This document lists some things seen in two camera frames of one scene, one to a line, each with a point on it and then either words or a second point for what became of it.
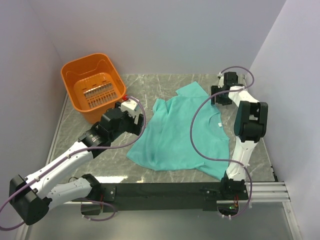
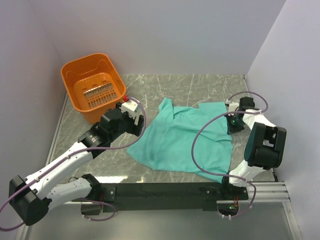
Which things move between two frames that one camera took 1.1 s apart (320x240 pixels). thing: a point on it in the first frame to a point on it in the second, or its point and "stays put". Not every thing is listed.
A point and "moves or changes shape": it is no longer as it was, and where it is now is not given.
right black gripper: (225, 102) to (231, 130)
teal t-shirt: (164, 144) moves or changes shape
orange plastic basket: (95, 84) stays put
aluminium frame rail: (263, 192) stays put
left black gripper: (134, 128) stays put
